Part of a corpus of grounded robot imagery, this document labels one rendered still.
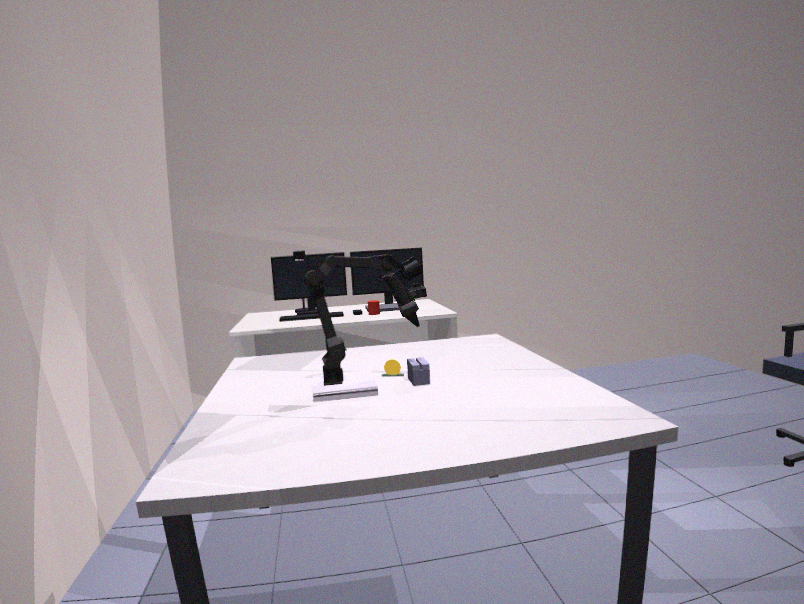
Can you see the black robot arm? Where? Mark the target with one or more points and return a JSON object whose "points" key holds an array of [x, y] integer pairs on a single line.
{"points": [[335, 350]]}

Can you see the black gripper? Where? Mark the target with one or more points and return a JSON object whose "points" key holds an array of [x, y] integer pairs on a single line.
{"points": [[409, 308]]}

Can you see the thin gold coin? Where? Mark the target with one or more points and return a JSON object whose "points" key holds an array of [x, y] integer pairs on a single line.
{"points": [[392, 367]]}

